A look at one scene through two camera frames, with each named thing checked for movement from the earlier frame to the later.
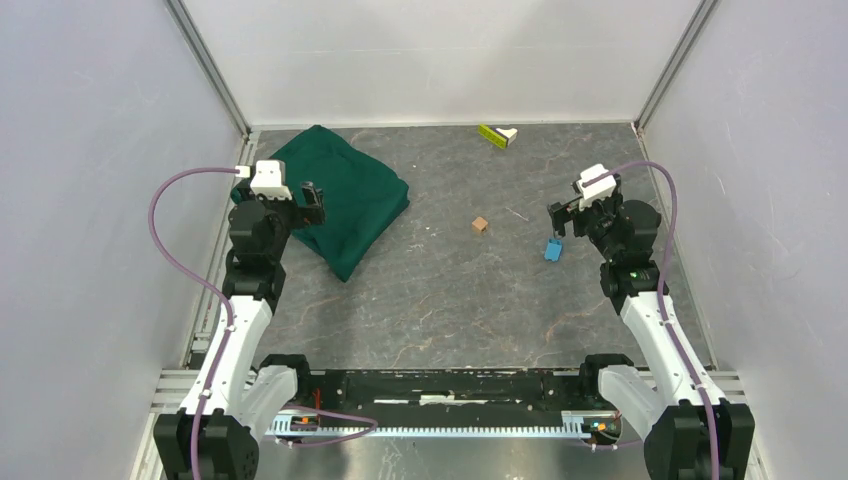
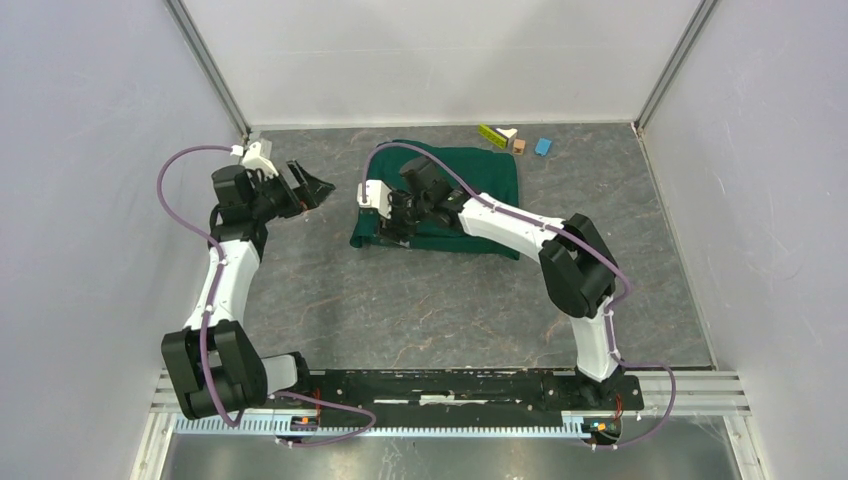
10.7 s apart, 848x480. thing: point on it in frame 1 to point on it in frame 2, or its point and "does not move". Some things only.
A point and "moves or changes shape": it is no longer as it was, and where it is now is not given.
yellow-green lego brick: [493, 135] does not move
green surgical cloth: [361, 197] to [491, 174]
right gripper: [561, 214] to [390, 226]
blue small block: [553, 249] moves or changes shape
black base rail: [446, 397] does not move
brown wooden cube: [479, 225] moves or changes shape
